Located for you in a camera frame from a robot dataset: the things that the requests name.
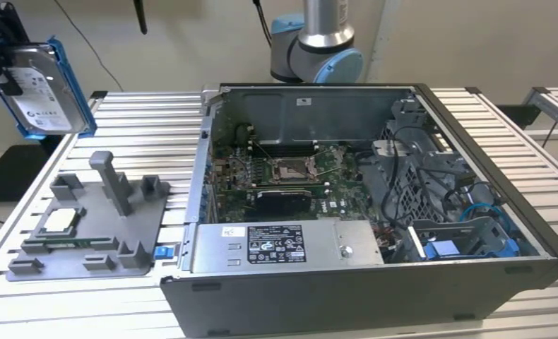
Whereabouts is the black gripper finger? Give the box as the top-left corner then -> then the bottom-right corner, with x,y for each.
0,69 -> 23,96

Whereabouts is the hard disk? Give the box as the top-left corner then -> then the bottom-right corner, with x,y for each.
0,35 -> 98,141

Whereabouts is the grey metal disk bay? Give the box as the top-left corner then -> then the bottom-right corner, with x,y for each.
400,215 -> 520,263

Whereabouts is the black floor mat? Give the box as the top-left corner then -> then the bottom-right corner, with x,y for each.
0,143 -> 49,203

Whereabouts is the black hanging bar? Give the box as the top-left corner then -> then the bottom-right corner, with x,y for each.
132,0 -> 149,35

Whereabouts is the silver CPU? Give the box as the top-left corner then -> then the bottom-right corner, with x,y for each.
39,208 -> 85,234

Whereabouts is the grey plastic parts rack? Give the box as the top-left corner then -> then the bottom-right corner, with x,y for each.
5,150 -> 172,282

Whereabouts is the green RAM stick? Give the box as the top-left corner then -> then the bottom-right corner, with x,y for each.
46,238 -> 113,249

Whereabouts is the metal locking lever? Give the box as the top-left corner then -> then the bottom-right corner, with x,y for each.
257,142 -> 284,167

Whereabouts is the black RAM slot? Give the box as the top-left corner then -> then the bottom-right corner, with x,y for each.
249,148 -> 318,156
249,141 -> 318,149

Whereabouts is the grey power supply unit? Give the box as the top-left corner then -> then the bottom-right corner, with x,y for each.
190,218 -> 385,275

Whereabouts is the CPU socket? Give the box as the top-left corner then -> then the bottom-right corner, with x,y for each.
269,155 -> 318,185

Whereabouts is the green motherboard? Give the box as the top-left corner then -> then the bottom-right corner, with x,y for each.
209,141 -> 375,225

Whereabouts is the perforated metal drive cage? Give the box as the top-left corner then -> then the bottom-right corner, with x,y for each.
357,119 -> 476,227

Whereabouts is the black open PC case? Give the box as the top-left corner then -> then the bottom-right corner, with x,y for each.
158,83 -> 558,339

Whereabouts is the blue carrier in bay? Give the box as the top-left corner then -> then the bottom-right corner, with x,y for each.
421,241 -> 460,261

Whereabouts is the thin black wall cable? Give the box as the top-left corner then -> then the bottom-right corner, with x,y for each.
62,0 -> 125,93

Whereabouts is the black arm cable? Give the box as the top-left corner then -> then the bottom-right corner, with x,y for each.
252,0 -> 273,49

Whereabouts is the blue wire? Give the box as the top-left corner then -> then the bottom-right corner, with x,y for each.
461,203 -> 515,242

